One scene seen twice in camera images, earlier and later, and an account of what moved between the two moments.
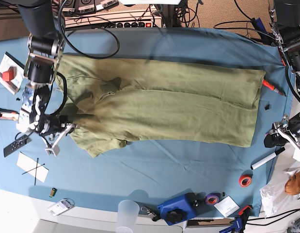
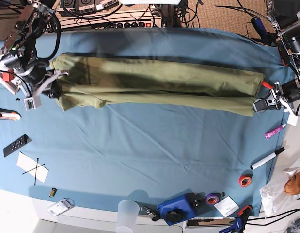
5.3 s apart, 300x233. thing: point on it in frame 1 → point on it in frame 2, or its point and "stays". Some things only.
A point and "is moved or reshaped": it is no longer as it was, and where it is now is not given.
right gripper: [292, 129] → [274, 100]
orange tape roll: [244, 180] stays
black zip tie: [33, 169] stays
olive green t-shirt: [110, 101] is moved or reshaped
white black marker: [266, 158] stays
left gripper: [53, 128] → [43, 81]
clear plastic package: [62, 206] stays
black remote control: [17, 144] stays
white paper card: [29, 165] stays
